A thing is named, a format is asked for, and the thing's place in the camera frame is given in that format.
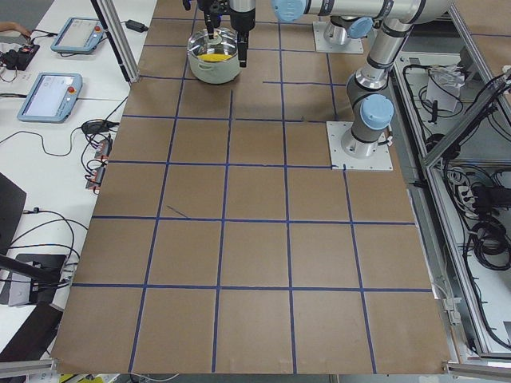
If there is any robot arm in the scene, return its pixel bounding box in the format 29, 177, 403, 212
271, 0, 453, 160
197, 1, 373, 47

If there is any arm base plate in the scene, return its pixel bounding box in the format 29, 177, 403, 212
312, 22, 363, 54
327, 121, 393, 172

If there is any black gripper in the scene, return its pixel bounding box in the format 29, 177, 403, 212
196, 0, 230, 40
230, 0, 256, 68

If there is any black power brick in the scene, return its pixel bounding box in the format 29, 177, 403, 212
125, 19, 149, 33

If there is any usb hub with cables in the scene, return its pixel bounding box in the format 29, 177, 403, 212
81, 133, 113, 195

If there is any black monitor stand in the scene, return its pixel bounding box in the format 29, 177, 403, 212
1, 175, 66, 306

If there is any pale green cooking pot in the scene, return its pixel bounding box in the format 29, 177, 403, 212
187, 27, 240, 85

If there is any upper blue teach pendant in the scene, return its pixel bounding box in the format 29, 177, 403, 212
50, 17, 104, 54

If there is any white power strip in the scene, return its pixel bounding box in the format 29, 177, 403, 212
454, 183, 477, 219

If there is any white paper bag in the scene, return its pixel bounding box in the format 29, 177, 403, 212
426, 65, 465, 113

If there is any black computer mouse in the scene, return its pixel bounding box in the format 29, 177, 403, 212
81, 120, 119, 135

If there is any aluminium frame rail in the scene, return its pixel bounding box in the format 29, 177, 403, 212
90, 0, 140, 84

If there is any lower blue teach pendant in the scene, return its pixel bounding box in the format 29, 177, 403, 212
17, 73, 83, 123

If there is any blue teach pendant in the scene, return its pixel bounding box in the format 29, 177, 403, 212
50, 17, 104, 54
17, 73, 83, 123

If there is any glass pot lid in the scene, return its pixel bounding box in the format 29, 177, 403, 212
187, 27, 237, 59

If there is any black cable coil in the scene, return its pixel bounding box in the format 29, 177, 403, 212
465, 217, 511, 272

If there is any yellow corn cob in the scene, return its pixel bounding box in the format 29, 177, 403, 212
198, 53, 233, 63

